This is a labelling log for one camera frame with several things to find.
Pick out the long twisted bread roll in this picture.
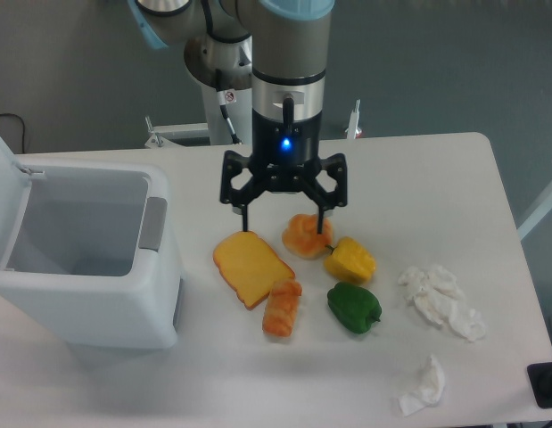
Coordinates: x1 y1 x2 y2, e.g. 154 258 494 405
262 279 302 338

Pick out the black device at edge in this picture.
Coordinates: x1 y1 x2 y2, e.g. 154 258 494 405
527 362 552 408

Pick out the yellow bell pepper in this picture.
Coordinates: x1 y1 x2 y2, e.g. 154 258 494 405
324 236 376 285

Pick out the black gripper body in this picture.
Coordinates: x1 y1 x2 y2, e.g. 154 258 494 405
250 111 322 193

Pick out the toast bread slice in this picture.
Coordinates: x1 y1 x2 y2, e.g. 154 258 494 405
213 231 295 309

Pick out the round knotted bread roll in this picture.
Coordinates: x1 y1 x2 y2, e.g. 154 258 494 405
282 214 334 259

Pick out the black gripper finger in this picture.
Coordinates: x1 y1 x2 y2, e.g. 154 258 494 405
300 153 347 235
219 150 268 232

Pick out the small crumpled white tissue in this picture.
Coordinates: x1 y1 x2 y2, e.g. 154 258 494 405
397 354 446 417

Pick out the white frame at right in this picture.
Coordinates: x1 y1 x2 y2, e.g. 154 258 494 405
517 179 552 241

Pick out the green bell pepper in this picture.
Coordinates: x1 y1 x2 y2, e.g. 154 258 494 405
327 282 383 334

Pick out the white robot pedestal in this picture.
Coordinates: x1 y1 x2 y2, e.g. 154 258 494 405
144 84 365 149

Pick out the large crumpled white tissue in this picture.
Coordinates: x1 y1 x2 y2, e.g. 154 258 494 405
398 265 487 342

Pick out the black floor cable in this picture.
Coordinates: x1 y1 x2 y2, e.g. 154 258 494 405
0 113 28 156

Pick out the white push-lid trash can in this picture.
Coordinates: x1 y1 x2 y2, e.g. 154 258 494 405
0 136 183 349

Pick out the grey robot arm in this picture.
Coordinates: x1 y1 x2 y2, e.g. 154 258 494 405
129 1 348 217

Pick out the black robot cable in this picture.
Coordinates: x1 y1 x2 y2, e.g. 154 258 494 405
201 0 243 145

